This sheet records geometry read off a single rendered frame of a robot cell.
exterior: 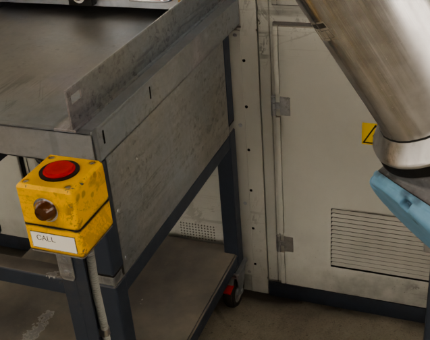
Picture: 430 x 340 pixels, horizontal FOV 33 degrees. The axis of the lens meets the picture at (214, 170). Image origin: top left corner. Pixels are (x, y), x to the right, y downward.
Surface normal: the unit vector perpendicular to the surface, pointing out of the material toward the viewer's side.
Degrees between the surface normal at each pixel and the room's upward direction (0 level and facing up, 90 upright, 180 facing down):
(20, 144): 90
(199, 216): 90
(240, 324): 0
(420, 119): 100
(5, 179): 90
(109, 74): 90
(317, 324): 0
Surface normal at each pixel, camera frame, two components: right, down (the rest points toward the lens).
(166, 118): 0.93, 0.11
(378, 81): -0.40, 0.72
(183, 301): -0.07, -0.86
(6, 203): -0.35, 0.49
